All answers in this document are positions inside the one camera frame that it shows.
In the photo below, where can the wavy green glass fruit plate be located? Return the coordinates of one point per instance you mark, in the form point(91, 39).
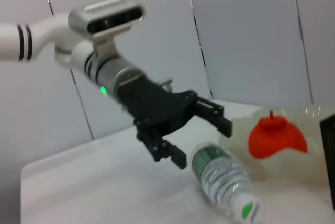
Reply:
point(288, 163)

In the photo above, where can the black mesh pen holder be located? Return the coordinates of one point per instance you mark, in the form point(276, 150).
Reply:
point(329, 156)

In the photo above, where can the red-orange toy fruit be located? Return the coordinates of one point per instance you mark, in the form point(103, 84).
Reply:
point(274, 137)

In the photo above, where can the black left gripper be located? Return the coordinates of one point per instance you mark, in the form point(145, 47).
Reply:
point(157, 109)

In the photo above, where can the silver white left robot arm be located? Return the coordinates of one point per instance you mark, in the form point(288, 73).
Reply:
point(52, 38)

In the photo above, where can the clear bottle with green label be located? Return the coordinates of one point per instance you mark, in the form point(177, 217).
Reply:
point(222, 177)

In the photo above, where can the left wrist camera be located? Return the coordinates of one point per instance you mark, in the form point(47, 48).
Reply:
point(110, 17)

